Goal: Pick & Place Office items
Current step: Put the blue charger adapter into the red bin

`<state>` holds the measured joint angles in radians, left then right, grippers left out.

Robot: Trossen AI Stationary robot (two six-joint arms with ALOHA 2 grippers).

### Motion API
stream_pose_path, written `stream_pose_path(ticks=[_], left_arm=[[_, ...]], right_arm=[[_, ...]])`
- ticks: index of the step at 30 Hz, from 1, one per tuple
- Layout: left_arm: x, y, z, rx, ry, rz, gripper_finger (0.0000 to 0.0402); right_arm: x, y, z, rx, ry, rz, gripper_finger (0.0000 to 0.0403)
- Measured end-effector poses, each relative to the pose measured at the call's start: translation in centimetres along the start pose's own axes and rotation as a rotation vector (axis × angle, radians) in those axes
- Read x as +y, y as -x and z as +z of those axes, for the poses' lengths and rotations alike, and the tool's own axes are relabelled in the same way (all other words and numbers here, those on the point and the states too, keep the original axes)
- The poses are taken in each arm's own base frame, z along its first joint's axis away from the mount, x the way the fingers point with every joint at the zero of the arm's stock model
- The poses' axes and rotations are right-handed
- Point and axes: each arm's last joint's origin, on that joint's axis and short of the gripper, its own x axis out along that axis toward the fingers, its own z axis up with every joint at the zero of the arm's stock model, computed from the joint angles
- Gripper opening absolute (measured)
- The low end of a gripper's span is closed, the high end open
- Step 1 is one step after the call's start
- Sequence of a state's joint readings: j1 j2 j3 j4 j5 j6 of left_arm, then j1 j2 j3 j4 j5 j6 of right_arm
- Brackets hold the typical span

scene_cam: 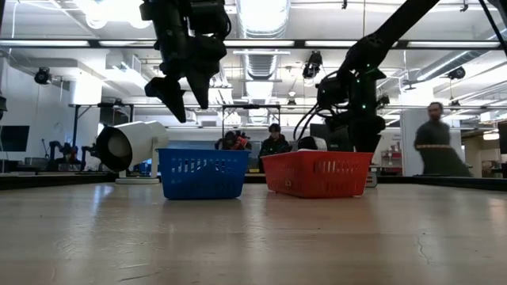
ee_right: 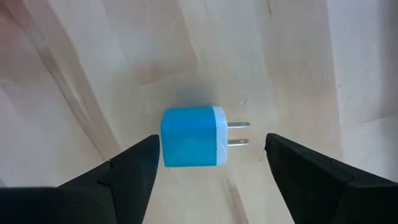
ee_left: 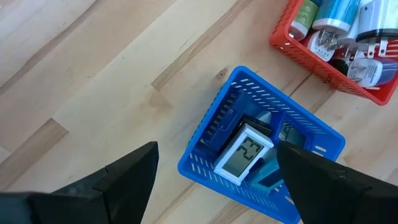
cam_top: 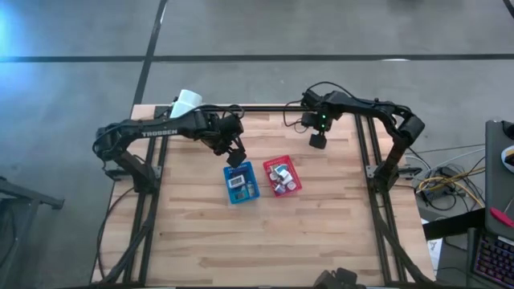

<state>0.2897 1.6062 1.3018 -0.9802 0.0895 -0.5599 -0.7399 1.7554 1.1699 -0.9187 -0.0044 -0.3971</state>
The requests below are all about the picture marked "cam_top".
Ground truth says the red plastic basket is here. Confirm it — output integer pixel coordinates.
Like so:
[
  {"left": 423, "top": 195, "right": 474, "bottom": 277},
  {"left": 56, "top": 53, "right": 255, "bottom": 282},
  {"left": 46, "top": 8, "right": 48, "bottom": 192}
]
[{"left": 263, "top": 155, "right": 303, "bottom": 198}]

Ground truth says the black keyboard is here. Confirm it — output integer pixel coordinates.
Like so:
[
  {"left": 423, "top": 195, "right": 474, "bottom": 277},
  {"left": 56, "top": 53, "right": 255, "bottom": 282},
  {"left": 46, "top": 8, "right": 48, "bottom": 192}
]
[{"left": 473, "top": 234, "right": 514, "bottom": 288}]

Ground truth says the white rounded device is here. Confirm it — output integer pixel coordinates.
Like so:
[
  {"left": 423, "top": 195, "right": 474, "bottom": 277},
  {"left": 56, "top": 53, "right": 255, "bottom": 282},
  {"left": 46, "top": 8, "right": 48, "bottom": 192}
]
[{"left": 500, "top": 144, "right": 514, "bottom": 173}]

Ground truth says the black metal stand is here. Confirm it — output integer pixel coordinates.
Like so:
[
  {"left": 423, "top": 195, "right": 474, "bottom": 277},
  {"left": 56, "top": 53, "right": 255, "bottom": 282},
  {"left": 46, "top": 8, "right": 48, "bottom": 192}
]
[{"left": 0, "top": 176, "right": 65, "bottom": 289}]

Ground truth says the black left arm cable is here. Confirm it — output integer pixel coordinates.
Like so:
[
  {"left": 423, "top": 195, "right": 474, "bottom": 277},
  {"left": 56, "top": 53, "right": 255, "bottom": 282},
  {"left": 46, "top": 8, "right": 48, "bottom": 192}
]
[{"left": 96, "top": 186, "right": 136, "bottom": 282}]

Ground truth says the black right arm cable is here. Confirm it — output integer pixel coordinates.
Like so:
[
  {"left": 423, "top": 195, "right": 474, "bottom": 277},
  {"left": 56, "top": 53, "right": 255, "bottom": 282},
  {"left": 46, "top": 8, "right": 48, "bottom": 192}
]
[{"left": 282, "top": 80, "right": 357, "bottom": 134}]

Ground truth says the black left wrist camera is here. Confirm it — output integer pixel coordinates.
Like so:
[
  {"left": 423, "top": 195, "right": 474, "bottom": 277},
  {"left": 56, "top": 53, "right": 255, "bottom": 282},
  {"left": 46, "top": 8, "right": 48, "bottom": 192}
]
[{"left": 219, "top": 115, "right": 245, "bottom": 138}]

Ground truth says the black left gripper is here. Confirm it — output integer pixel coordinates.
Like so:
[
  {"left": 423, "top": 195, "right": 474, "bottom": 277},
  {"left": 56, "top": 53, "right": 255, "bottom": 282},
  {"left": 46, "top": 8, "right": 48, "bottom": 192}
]
[{"left": 206, "top": 120, "right": 247, "bottom": 169}]

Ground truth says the yellow floor cable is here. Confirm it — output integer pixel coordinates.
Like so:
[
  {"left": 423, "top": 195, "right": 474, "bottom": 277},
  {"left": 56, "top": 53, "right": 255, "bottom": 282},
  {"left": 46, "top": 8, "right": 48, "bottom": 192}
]
[{"left": 417, "top": 167, "right": 486, "bottom": 208}]

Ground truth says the white cylindrical projector on stand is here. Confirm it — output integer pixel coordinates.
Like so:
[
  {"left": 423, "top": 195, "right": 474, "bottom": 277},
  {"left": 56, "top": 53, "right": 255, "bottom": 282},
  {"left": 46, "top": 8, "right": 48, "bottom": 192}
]
[{"left": 169, "top": 88, "right": 203, "bottom": 120}]

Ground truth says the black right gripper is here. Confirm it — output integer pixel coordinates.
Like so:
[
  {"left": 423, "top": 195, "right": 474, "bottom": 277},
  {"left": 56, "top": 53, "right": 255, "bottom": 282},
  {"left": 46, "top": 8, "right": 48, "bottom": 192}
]
[{"left": 308, "top": 110, "right": 335, "bottom": 150}]

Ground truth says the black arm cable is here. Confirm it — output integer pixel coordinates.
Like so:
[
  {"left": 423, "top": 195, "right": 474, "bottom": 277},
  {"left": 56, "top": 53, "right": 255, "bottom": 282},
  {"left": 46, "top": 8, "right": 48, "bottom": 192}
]
[
  {"left": 282, "top": 80, "right": 357, "bottom": 134},
  {"left": 96, "top": 186, "right": 136, "bottom": 282}
]

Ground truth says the black table-level camera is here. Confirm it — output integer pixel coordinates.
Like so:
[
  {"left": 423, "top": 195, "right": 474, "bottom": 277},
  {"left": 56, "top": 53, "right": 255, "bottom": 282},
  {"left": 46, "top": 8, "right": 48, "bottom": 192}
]
[{"left": 312, "top": 267, "right": 367, "bottom": 289}]

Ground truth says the white digital clock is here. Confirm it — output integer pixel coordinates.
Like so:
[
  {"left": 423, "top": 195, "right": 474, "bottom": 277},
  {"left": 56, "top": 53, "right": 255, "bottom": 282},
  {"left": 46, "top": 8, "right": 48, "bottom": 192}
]
[{"left": 227, "top": 174, "right": 247, "bottom": 189}]

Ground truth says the blue plastic basket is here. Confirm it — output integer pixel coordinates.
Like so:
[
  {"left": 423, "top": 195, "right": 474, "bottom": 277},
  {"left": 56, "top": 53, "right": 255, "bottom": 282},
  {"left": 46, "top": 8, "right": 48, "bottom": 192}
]
[{"left": 222, "top": 161, "right": 261, "bottom": 206}]

